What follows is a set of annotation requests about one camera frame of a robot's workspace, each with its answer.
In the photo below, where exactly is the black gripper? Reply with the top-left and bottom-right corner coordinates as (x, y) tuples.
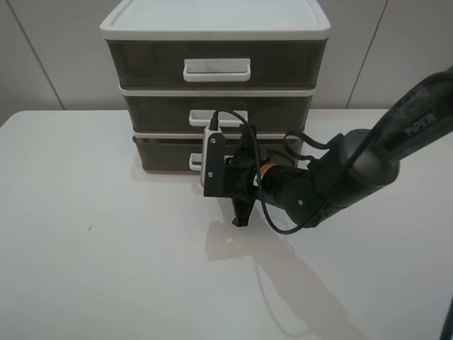
(224, 124), (263, 227)

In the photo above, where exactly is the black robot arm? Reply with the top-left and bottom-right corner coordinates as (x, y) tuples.
(226, 69), (452, 235)

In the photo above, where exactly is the white wrist camera with mount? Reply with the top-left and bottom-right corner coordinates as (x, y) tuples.
(201, 126), (226, 198)

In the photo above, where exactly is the smoky translucent drawer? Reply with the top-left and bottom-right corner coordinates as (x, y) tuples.
(107, 40), (327, 90)
(132, 135), (298, 172)
(125, 96), (311, 133)

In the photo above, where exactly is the white plastic drawer cabinet frame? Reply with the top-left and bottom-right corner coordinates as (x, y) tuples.
(99, 0), (331, 140)

